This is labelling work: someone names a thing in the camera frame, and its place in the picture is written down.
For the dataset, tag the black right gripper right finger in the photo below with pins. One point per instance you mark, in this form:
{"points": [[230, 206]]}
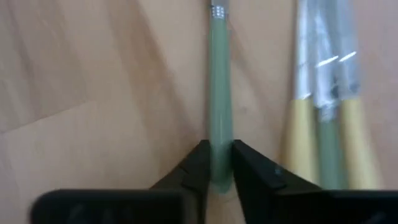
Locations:
{"points": [[258, 174]]}

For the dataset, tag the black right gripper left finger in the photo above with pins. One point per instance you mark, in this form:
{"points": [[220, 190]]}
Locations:
{"points": [[192, 174]]}

